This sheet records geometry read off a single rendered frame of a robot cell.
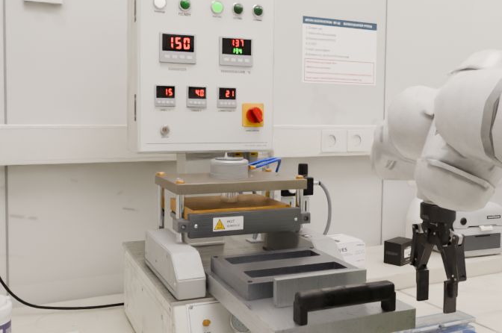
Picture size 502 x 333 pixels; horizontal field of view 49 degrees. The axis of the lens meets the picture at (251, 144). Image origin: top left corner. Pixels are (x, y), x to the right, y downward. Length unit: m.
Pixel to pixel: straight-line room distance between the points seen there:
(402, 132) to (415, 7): 1.30
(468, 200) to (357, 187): 1.19
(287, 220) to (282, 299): 0.32
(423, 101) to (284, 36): 0.98
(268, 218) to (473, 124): 0.55
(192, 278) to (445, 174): 0.45
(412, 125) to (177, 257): 0.45
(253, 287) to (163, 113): 0.53
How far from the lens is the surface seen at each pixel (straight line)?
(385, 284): 0.79
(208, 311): 0.96
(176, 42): 1.23
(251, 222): 1.06
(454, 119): 0.64
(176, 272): 0.95
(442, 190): 0.73
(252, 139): 1.29
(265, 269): 0.89
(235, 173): 1.10
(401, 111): 0.81
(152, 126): 1.21
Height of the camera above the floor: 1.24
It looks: 3 degrees down
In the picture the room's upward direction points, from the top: 1 degrees clockwise
